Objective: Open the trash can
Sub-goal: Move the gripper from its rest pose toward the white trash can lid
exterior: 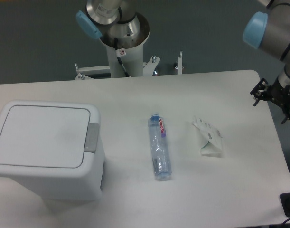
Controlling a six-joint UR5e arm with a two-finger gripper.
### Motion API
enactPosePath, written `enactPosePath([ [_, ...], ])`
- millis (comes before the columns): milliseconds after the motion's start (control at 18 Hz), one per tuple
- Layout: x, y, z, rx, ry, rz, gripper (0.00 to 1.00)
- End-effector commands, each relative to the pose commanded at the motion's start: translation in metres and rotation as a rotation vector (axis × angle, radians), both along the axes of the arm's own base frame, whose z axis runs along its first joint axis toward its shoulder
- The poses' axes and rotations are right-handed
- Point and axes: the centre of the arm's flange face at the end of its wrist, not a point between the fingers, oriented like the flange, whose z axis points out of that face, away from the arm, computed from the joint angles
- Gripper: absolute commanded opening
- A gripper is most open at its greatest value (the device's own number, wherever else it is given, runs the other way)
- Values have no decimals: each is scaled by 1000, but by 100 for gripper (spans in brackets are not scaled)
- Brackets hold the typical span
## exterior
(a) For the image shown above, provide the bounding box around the white folded paper carton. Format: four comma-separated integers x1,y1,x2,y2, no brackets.
192,116,223,158

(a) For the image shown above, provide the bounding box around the black cable on pedestal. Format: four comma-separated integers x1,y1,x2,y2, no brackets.
113,37,131,78

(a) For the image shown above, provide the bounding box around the white push-lid trash can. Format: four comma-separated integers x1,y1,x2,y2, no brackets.
0,100,106,201

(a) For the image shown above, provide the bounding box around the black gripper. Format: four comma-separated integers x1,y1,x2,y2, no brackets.
250,79,290,124

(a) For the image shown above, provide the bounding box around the clear plastic water bottle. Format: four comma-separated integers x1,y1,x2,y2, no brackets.
148,112,172,181

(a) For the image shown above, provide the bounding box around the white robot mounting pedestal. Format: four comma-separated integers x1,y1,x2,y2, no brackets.
74,13,186,80

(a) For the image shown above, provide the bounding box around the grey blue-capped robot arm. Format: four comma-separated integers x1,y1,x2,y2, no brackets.
75,0,290,121

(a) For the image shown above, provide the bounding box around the black device at table edge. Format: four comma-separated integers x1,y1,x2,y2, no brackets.
280,193,290,217

